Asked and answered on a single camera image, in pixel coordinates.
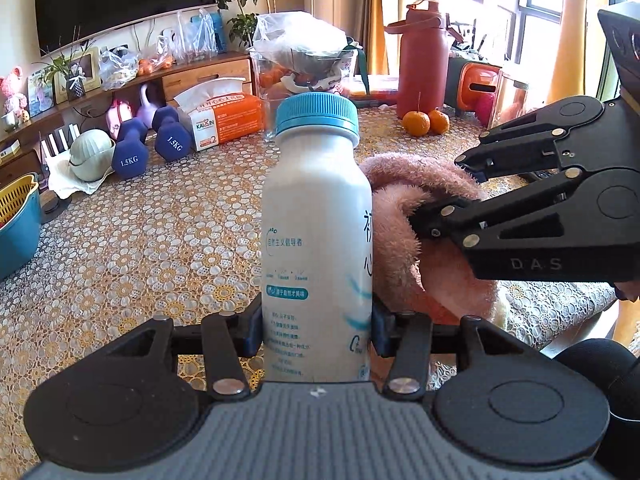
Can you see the white bottle with blue cap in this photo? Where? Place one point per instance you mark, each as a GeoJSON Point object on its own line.
{"type": "Point", "coordinates": [310, 210]}

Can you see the floral lace tablecloth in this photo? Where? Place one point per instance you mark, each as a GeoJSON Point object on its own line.
{"type": "Point", "coordinates": [150, 260]}

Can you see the large red water jug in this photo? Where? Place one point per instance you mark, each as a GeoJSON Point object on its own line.
{"type": "Point", "coordinates": [422, 65]}

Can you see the purple kettlebell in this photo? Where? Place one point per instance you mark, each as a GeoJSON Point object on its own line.
{"type": "Point", "coordinates": [147, 110]}

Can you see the black round object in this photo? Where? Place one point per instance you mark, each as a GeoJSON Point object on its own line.
{"type": "Point", "coordinates": [600, 370]}

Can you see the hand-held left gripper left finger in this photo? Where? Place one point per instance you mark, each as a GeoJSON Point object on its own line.
{"type": "Point", "coordinates": [255, 330]}

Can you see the pink kettlebell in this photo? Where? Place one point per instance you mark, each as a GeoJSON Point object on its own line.
{"type": "Point", "coordinates": [119, 120]}

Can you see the clear plastic jar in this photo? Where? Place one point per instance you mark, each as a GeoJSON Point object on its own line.
{"type": "Point", "coordinates": [512, 97]}

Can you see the person's right hand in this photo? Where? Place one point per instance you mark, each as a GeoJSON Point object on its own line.
{"type": "Point", "coordinates": [630, 292]}

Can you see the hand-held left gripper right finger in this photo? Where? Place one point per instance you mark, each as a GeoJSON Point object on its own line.
{"type": "Point", "coordinates": [380, 327]}

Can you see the grey-green cap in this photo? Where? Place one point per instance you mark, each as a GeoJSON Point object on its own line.
{"type": "Point", "coordinates": [90, 152]}

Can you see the small photo frame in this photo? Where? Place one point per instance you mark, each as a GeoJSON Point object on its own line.
{"type": "Point", "coordinates": [41, 92]}

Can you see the crumpled clear plastic bag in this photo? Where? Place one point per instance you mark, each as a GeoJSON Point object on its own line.
{"type": "Point", "coordinates": [300, 35]}

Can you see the small black vase with plant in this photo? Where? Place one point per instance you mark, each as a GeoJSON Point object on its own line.
{"type": "Point", "coordinates": [75, 87]}

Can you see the tangerine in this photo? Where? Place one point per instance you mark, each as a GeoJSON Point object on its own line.
{"type": "Point", "coordinates": [440, 121]}
{"type": "Point", "coordinates": [416, 123]}

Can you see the beige curtain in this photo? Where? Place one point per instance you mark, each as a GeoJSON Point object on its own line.
{"type": "Point", "coordinates": [345, 5]}

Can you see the clear plastic bag with blue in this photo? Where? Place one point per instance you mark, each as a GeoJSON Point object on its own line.
{"type": "Point", "coordinates": [197, 35]}

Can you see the black television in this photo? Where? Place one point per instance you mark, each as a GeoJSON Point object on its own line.
{"type": "Point", "coordinates": [115, 0]}

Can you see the white cloth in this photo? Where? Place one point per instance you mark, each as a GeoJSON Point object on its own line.
{"type": "Point", "coordinates": [67, 185]}

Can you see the wooden photo frame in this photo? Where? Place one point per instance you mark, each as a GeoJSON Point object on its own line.
{"type": "Point", "coordinates": [90, 67]}

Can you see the orange and white tissue box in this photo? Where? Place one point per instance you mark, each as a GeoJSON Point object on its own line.
{"type": "Point", "coordinates": [230, 120]}

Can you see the clear glass container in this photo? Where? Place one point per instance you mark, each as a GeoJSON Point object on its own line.
{"type": "Point", "coordinates": [265, 85]}

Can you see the blue basket with yellow insert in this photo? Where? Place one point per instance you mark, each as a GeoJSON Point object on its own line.
{"type": "Point", "coordinates": [17, 230]}

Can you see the pink fluffy towel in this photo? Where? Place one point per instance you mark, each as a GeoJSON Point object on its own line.
{"type": "Point", "coordinates": [395, 270]}

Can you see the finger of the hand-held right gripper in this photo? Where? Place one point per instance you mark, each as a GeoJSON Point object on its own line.
{"type": "Point", "coordinates": [450, 220]}
{"type": "Point", "coordinates": [500, 157]}

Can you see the blue dumbbell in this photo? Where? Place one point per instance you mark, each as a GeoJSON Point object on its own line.
{"type": "Point", "coordinates": [127, 152]}
{"type": "Point", "coordinates": [170, 135]}

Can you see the wooden television cabinet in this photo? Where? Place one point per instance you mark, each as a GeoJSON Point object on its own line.
{"type": "Point", "coordinates": [205, 77]}

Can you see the orange and green box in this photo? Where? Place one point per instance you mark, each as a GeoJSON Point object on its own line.
{"type": "Point", "coordinates": [475, 85]}

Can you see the pink plush toy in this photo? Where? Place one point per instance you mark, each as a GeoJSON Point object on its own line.
{"type": "Point", "coordinates": [11, 92]}

